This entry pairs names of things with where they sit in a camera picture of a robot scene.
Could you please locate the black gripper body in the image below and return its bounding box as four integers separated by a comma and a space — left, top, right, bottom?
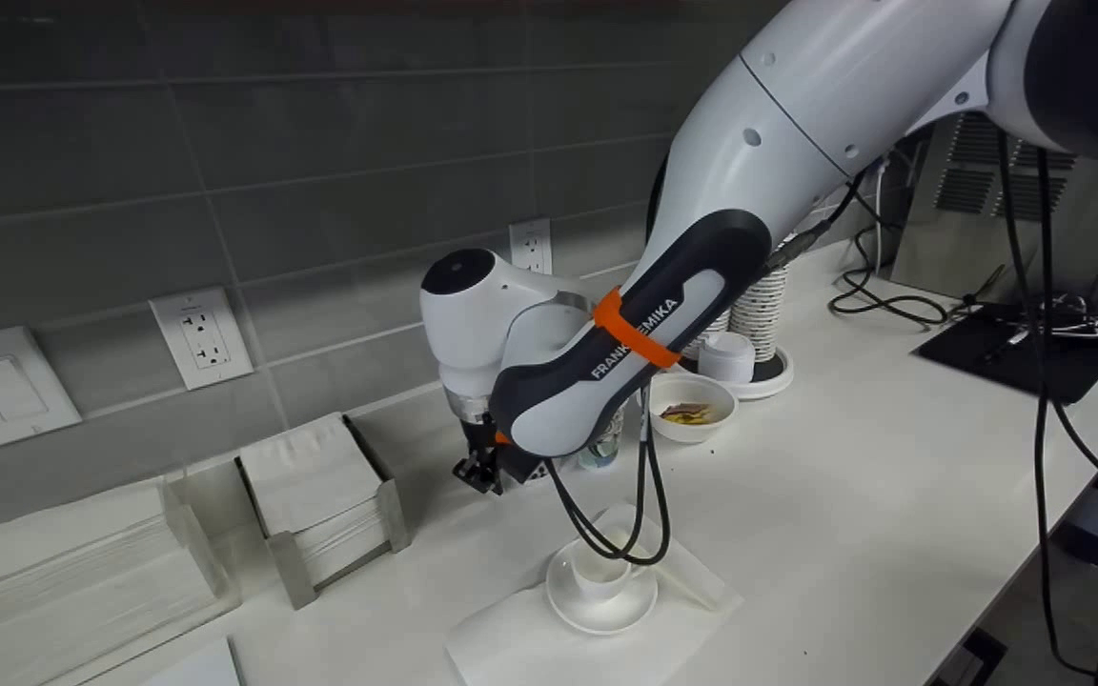
452, 425, 536, 495

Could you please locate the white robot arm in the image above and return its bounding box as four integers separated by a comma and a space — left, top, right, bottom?
419, 0, 1098, 493

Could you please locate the small white saucer dish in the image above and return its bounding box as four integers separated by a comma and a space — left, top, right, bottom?
541, 540, 659, 638

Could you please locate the napkin dispenser box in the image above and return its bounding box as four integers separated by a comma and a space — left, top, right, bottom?
236, 413, 413, 612

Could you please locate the white napkin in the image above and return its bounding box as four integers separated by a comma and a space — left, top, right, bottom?
447, 547, 741, 686

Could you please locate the white bowl with food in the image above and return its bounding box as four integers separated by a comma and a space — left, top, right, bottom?
647, 373, 736, 445

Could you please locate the round white cup tray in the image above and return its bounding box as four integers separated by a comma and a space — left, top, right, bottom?
715, 355, 793, 406

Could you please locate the tall paper cup stack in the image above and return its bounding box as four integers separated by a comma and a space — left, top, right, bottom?
727, 270, 785, 377

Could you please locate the white double outlet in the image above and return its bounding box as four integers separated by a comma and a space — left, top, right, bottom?
151, 289, 253, 389

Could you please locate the white tray holder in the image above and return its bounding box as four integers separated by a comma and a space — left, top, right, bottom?
0, 483, 236, 686

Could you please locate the black mat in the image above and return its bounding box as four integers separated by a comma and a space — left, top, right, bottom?
919, 305, 1098, 406

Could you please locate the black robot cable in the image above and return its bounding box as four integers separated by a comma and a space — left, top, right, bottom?
541, 393, 676, 572

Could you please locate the orange cable strap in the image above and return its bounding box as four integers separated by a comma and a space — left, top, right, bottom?
591, 285, 681, 373

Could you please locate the small white wall outlet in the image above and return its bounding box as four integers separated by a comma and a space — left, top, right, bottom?
506, 218, 554, 275

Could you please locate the white light switch plate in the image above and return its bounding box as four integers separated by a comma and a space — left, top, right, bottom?
0, 327, 80, 445

